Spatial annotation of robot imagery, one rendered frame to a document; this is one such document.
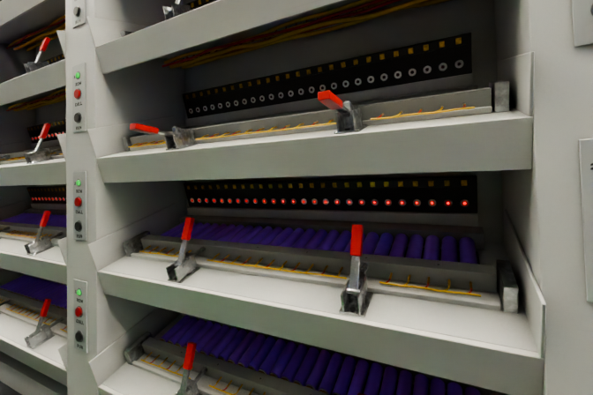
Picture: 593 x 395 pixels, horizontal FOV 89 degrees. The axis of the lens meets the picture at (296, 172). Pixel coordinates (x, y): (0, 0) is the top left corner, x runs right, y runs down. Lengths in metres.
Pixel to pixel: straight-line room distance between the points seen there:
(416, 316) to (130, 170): 0.46
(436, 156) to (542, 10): 0.14
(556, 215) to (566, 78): 0.11
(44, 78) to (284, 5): 0.56
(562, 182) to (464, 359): 0.17
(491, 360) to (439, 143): 0.19
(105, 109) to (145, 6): 0.24
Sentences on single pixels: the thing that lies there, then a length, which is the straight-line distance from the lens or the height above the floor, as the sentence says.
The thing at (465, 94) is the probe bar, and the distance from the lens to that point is 0.36.
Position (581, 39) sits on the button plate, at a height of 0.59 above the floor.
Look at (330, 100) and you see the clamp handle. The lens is 0.28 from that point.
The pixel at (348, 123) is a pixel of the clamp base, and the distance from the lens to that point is 0.36.
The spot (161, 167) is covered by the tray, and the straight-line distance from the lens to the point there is 0.50.
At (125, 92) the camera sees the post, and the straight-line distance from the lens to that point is 0.68.
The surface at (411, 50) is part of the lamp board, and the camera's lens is 0.50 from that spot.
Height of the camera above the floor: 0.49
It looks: 1 degrees up
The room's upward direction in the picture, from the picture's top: 1 degrees counter-clockwise
